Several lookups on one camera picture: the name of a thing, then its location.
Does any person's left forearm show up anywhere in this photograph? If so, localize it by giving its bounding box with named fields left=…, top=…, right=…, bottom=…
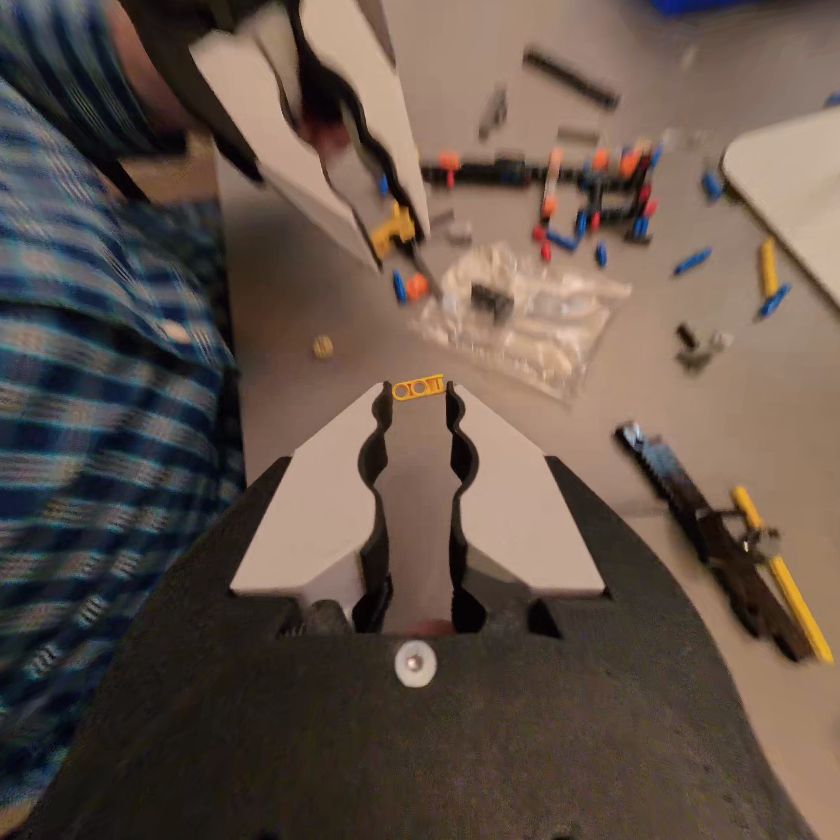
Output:
left=0, top=0, right=188, bottom=158

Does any long yellow lego axle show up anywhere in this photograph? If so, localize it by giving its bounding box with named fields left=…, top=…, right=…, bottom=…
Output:
left=731, top=486, right=834, bottom=664

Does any white book stand wooden board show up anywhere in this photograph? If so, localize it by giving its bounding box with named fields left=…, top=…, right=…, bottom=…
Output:
left=722, top=108, right=840, bottom=309

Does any small yellow lego piece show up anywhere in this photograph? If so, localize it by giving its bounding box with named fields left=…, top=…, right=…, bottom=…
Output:
left=369, top=203, right=418, bottom=260

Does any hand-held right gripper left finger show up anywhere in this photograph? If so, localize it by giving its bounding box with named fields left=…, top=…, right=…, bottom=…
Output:
left=230, top=382, right=398, bottom=634

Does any clear plastic zip bag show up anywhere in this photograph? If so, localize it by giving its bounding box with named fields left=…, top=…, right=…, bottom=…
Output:
left=410, top=243, right=634, bottom=401

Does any grey lego liftarm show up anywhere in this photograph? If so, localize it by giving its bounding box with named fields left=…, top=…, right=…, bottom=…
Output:
left=479, top=88, right=509, bottom=142

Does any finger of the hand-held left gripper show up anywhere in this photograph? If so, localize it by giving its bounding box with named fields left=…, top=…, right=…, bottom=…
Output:
left=189, top=13, right=385, bottom=273
left=292, top=0, right=432, bottom=242

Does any long black lego beam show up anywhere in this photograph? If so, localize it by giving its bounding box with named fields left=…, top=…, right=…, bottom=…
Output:
left=523, top=47, right=621, bottom=109

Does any black lego frame assembly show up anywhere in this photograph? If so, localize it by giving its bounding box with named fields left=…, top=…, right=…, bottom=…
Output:
left=420, top=141, right=660, bottom=247

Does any person's torso in plaid shirt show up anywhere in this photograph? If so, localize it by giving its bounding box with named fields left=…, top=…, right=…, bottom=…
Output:
left=0, top=72, right=247, bottom=840

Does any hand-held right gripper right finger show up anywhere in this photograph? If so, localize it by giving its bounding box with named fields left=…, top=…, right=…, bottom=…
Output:
left=445, top=381, right=606, bottom=634

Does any black lego rack assembly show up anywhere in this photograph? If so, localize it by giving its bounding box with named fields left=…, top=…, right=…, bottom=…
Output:
left=613, top=423, right=815, bottom=664

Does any dark grey lego beam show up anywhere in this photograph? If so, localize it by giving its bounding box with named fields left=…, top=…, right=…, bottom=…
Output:
left=469, top=281, right=516, bottom=319

